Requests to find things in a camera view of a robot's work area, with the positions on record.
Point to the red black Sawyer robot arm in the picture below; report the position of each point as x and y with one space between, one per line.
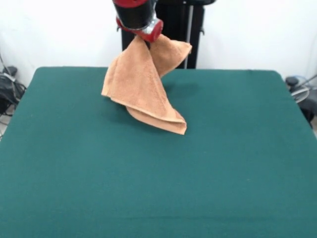
133 15

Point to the tan terry towel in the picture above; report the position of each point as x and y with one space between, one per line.
138 81

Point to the black equipment bundle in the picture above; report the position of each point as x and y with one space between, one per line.
10 94

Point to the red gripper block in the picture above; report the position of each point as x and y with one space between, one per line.
148 36

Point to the dark green table cloth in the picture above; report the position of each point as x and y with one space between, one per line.
74 148

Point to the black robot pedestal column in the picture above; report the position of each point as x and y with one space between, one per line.
178 29

